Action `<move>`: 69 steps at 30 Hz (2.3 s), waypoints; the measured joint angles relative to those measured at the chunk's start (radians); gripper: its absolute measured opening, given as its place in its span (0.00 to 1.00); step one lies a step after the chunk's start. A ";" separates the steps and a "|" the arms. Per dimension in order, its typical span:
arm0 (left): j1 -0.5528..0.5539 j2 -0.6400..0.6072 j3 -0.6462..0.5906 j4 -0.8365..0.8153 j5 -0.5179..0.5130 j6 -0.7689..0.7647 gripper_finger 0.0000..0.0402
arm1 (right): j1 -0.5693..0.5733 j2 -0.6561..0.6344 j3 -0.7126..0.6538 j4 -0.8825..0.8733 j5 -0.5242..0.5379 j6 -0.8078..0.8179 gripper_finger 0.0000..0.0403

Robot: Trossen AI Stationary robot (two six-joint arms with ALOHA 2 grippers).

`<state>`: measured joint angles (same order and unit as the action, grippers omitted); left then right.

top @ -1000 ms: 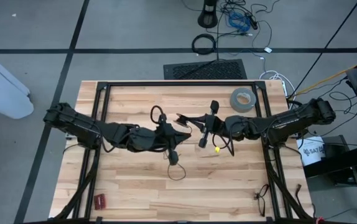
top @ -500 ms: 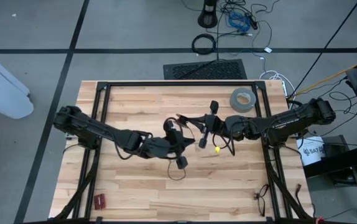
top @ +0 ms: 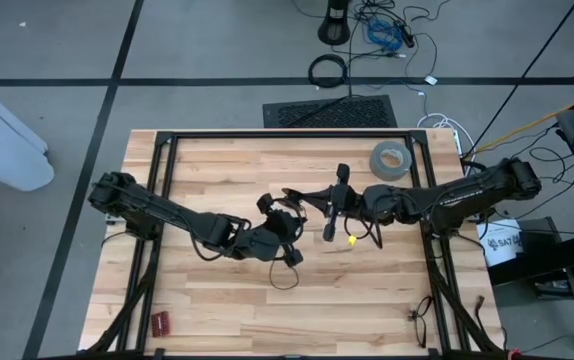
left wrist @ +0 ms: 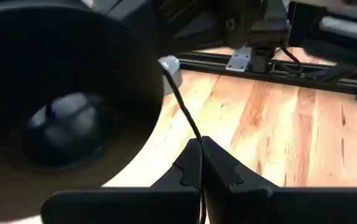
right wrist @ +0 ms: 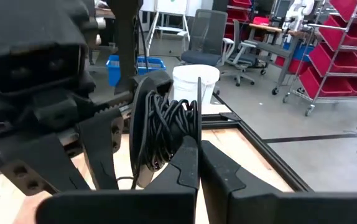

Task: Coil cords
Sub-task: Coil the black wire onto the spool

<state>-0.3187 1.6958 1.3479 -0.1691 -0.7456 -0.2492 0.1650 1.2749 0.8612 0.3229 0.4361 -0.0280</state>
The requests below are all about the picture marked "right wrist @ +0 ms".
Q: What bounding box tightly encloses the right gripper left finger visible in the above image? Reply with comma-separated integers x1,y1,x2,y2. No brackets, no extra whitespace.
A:
35,136,200,224

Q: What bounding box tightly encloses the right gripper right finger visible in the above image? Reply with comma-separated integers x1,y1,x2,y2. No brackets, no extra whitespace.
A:
200,139,357,224

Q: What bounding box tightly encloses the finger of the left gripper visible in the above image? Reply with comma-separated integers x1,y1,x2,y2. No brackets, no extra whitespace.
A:
0,133,91,196
78,108,126,191

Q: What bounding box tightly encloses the black cord spool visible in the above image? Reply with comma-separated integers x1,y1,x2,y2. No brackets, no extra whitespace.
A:
128,76,203,189

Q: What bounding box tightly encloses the thin black cord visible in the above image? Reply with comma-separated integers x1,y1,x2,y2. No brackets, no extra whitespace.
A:
116,90,200,190

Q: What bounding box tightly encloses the blue plastic crate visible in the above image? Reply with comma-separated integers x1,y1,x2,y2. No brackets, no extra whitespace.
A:
106,54,167,88

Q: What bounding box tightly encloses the white cylindrical bin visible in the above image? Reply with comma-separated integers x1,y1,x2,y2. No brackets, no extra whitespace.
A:
172,64,221,105

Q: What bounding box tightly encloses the red storage bin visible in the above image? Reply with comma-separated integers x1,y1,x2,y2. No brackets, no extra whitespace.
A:
317,14,357,51
329,0,357,19
299,67,354,99
308,42,357,78

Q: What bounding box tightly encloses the grey mesh office chair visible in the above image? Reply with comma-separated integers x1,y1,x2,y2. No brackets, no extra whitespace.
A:
180,9,229,68

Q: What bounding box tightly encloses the white easel board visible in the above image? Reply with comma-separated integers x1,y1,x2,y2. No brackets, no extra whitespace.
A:
141,0,205,48

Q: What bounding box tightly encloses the metal shelf rack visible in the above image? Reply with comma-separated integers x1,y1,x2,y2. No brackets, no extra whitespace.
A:
282,0,357,118

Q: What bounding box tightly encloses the wooden top work desk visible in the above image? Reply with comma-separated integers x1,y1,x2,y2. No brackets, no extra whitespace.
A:
247,22,301,96

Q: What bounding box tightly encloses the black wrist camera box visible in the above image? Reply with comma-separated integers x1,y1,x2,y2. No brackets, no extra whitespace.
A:
0,0,97,96

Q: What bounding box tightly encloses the black aluminium table frame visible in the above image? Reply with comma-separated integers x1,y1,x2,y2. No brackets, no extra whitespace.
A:
197,93,313,192

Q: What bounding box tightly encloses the white frame office chair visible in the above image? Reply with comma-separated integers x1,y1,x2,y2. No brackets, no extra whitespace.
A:
220,18,268,88

